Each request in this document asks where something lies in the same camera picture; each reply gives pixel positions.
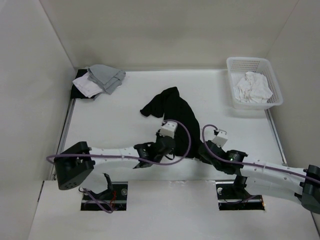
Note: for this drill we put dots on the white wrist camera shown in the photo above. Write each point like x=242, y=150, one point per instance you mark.
x=221, y=138
x=168, y=129

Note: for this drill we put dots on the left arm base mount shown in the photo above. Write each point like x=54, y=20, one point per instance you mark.
x=113, y=198

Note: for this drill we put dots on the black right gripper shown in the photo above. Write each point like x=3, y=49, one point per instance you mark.
x=203, y=159

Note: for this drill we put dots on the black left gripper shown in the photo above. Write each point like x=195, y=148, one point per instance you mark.
x=158, y=137

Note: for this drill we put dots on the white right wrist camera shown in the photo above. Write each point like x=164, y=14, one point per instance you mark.
x=221, y=138

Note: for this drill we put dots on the black tank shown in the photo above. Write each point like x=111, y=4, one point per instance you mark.
x=168, y=105
x=75, y=92

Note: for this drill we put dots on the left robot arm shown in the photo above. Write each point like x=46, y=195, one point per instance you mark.
x=89, y=167

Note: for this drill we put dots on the grey folded tank top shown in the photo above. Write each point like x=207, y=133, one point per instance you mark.
x=106, y=77

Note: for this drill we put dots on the aluminium table rail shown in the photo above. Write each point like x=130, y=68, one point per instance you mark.
x=66, y=125
x=276, y=136

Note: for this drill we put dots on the left aluminium table rail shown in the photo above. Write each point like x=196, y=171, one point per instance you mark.
x=66, y=125

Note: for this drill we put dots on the black folded tank top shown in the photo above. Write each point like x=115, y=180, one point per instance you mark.
x=75, y=92

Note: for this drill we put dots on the white plastic laundry basket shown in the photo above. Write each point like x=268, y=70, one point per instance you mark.
x=238, y=66

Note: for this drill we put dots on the right aluminium table rail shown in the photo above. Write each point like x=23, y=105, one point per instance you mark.
x=276, y=136

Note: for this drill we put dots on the white folded tank top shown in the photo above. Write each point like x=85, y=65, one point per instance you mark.
x=87, y=87

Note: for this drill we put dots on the white crumpled tank top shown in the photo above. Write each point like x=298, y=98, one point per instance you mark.
x=252, y=88

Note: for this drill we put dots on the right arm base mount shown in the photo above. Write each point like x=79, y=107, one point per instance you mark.
x=232, y=196

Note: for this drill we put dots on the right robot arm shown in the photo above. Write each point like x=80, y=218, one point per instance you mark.
x=257, y=177

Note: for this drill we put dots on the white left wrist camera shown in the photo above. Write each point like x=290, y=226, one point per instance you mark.
x=168, y=129

